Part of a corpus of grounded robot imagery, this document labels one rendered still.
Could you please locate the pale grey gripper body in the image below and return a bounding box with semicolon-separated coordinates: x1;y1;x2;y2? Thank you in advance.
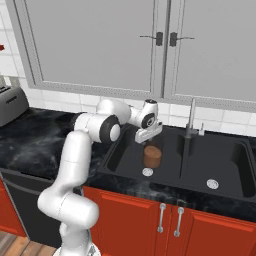
134;122;164;145

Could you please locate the brown jar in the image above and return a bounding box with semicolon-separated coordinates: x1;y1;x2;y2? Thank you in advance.
143;134;165;170

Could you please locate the silver sink drain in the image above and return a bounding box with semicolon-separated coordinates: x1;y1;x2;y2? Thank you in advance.
141;167;155;178
206;178;220;190

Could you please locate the grey sink tap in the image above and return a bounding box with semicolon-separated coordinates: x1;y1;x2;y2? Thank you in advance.
184;97;206;140

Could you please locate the black double sink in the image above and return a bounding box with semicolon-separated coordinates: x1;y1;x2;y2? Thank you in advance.
97;123;256;204

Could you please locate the red base cupboard door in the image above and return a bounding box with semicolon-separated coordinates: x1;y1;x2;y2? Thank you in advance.
165;204;256;256
82;185;173;256

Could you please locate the silver toaster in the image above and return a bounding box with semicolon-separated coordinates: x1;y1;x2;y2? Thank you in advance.
0;84;30;128

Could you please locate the black dishwasher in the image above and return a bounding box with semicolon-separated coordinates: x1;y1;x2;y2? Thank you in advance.
0;168;84;250

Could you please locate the red base cupboard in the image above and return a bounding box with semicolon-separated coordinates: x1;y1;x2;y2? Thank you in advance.
0;178;28;238

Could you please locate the silver cupboard door handle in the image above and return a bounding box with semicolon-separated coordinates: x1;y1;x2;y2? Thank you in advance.
173;206;185;239
156;202;167;234

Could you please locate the black cupboard door handle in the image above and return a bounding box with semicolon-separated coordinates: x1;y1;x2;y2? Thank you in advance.
169;31;196;48
139;31;164;47

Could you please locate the grey wall cupboard door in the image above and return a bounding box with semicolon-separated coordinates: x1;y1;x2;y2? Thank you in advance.
162;0;256;113
5;0;172;100

